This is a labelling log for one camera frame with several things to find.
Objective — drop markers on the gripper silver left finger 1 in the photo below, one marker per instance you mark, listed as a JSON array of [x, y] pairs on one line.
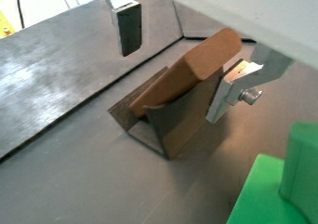
[[128, 19]]

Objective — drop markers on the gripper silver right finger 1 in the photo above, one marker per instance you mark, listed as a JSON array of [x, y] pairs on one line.
[[248, 74]]

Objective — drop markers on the brown square-circle forked object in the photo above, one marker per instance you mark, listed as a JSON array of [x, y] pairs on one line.
[[198, 63]]

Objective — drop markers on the green fixture base block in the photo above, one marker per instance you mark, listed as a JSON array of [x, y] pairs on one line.
[[261, 204]]

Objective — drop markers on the dark grey curved cradle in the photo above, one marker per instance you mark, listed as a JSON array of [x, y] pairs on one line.
[[170, 124]]

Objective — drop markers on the green notched block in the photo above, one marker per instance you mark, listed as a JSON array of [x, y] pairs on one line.
[[300, 178]]

